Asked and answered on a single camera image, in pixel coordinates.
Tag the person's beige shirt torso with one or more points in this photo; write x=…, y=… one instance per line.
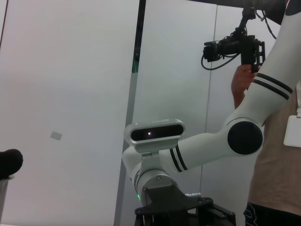
x=270, y=176

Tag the right wrist silver plug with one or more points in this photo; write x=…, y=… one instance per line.
x=192, y=195

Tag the person's forearm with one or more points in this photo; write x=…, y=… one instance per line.
x=238, y=96

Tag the grey green perforated storage box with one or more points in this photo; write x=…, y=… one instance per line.
x=4, y=202

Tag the black video camera rig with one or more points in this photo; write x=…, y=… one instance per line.
x=247, y=47

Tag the dark partition frame post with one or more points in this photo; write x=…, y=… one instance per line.
x=138, y=35

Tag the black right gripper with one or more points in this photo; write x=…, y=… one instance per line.
x=176, y=216

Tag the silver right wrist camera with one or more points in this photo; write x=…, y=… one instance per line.
x=155, y=135

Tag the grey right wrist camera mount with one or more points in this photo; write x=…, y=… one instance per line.
x=164, y=195

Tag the black cloth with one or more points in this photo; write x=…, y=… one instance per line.
x=9, y=162

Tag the small grey wall sticker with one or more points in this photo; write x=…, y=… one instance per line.
x=56, y=135

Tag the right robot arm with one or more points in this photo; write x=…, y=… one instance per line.
x=207, y=146

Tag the person's hand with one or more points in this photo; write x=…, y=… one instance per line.
x=242, y=77

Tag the person's dark shorts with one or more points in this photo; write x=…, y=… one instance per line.
x=270, y=217

